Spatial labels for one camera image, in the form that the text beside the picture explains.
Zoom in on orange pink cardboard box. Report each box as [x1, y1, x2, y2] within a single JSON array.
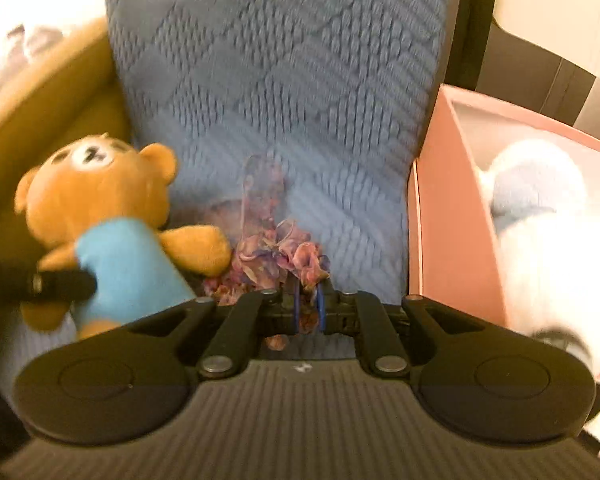
[[407, 84, 600, 333]]

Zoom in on grey printed blanket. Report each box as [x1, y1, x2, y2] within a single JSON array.
[[5, 22, 67, 63]]

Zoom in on white blue penguin plush toy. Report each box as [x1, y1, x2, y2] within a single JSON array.
[[477, 137, 600, 463]]

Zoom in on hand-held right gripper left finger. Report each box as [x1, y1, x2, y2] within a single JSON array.
[[125, 289, 301, 378]]

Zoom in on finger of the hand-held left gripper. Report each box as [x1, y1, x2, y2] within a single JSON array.
[[0, 259, 99, 307]]

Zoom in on brown bear plush toy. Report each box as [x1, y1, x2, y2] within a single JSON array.
[[14, 132, 233, 341]]

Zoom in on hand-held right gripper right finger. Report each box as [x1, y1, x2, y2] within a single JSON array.
[[316, 282, 486, 378]]

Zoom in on floral fabric scrunchie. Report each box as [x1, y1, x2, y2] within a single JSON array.
[[202, 155, 332, 352]]

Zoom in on blue textured seat cushion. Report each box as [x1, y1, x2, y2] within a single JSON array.
[[0, 0, 452, 391]]

